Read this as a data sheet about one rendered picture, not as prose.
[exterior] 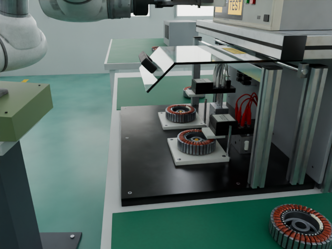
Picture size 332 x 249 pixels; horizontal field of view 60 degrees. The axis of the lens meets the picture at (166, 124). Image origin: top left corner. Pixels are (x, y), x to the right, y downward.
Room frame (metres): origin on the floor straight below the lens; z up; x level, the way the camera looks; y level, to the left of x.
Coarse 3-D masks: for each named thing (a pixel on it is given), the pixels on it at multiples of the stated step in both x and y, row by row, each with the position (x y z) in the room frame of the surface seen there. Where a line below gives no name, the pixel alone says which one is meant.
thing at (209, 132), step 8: (216, 120) 0.75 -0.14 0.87; (224, 120) 0.75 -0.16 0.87; (232, 120) 0.75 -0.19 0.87; (208, 128) 0.78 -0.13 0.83; (216, 128) 0.73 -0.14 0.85; (224, 128) 0.73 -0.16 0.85; (232, 128) 0.74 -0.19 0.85; (240, 128) 0.74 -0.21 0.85; (248, 128) 0.74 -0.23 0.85; (208, 136) 0.73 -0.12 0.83; (216, 136) 0.73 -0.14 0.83; (224, 136) 0.74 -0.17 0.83
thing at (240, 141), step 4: (232, 136) 0.80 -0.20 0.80; (236, 136) 0.77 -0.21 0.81; (240, 136) 0.74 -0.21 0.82; (244, 136) 0.74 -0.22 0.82; (248, 136) 0.74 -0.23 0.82; (252, 136) 0.74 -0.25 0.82; (232, 140) 0.80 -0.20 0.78; (236, 140) 0.77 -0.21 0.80; (240, 140) 0.74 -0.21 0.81; (244, 140) 0.74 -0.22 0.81; (248, 140) 0.74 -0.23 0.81; (252, 140) 0.74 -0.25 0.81; (232, 144) 0.80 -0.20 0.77; (236, 144) 0.77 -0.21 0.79; (240, 144) 0.74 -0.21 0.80; (244, 144) 0.74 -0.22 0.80; (236, 148) 0.76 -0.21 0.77; (240, 148) 0.74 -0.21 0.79; (240, 152) 0.74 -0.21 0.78; (244, 152) 0.74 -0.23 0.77; (248, 152) 0.74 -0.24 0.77
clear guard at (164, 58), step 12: (168, 48) 0.76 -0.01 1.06; (180, 48) 0.76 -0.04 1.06; (192, 48) 0.76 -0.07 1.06; (204, 48) 0.76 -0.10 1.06; (216, 48) 0.76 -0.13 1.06; (240, 48) 0.76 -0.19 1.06; (156, 60) 0.70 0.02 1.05; (168, 60) 0.61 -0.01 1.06; (180, 60) 0.58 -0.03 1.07; (192, 60) 0.58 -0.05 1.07; (204, 60) 0.58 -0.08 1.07; (216, 60) 0.58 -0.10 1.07; (228, 60) 0.58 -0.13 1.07; (240, 60) 0.58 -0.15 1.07; (252, 60) 0.59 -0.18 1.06; (264, 60) 0.59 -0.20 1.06; (276, 60) 0.59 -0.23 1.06; (288, 60) 0.60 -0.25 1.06; (300, 60) 0.60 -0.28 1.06; (144, 72) 0.70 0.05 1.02; (156, 72) 0.61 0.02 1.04; (144, 84) 0.61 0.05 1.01
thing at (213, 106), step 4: (212, 104) 1.03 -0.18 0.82; (216, 104) 1.03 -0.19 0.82; (224, 104) 1.03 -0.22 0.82; (212, 108) 1.01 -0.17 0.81; (216, 108) 0.98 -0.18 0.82; (220, 108) 0.98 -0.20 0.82; (224, 108) 0.98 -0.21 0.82; (228, 108) 0.98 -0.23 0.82; (212, 112) 1.01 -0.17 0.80; (216, 112) 0.98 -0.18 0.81; (220, 112) 0.98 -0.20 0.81; (224, 112) 0.98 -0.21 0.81
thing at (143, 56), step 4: (144, 52) 0.71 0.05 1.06; (140, 56) 0.68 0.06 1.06; (144, 56) 0.65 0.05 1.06; (148, 56) 0.71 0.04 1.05; (140, 60) 0.65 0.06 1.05; (144, 60) 0.62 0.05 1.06; (148, 60) 0.62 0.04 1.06; (152, 60) 0.72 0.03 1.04; (144, 64) 0.62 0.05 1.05; (148, 64) 0.62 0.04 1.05; (152, 64) 0.62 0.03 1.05; (148, 68) 0.62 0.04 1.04; (152, 68) 0.62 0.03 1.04; (156, 68) 0.62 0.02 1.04; (152, 72) 0.62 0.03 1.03
